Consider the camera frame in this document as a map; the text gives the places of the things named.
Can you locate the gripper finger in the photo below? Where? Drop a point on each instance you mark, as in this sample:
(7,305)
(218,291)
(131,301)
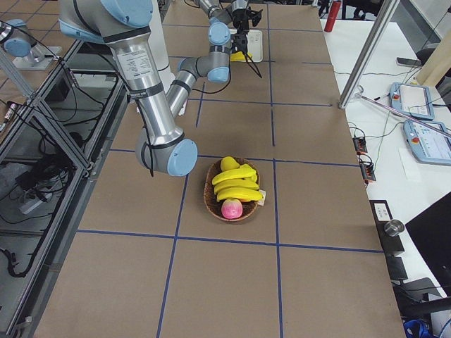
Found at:
(254,16)

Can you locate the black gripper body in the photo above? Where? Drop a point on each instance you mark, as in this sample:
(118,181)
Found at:
(240,41)
(240,21)

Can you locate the yellow banana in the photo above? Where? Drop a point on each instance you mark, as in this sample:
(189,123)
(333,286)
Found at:
(237,173)
(239,193)
(235,183)
(240,57)

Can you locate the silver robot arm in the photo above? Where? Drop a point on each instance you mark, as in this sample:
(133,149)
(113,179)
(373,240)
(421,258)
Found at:
(124,26)
(214,9)

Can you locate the brown wicker basket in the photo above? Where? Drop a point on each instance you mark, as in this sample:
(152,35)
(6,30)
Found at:
(214,206)

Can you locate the white bear tray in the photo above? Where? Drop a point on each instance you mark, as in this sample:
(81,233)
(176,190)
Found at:
(255,45)

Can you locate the red bottle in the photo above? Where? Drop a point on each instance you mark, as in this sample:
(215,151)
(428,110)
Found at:
(332,15)

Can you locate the yellow pear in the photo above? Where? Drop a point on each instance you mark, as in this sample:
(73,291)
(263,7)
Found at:
(229,163)

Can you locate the black smartphone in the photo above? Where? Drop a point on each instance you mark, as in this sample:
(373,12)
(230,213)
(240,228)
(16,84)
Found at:
(407,62)

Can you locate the paper price tag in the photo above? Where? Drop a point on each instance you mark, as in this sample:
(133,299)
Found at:
(261,202)

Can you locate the pink apple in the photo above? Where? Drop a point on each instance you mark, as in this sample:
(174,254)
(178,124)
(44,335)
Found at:
(231,209)

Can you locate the pink white rod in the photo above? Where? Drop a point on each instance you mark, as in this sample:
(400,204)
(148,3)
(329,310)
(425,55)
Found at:
(402,115)

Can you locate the blue teach pendant far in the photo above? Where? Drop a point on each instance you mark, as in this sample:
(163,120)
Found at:
(413,100)

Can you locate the blue teach pendant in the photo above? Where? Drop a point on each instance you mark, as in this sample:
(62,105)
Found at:
(413,100)
(427,146)

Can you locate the blue teach pendant near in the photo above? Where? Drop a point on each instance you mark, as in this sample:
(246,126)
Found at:
(427,146)

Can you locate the metal cup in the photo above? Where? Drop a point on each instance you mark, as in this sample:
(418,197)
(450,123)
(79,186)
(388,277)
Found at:
(394,227)

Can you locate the aluminium frame post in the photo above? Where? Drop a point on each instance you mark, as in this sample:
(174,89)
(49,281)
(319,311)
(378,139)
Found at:
(378,28)

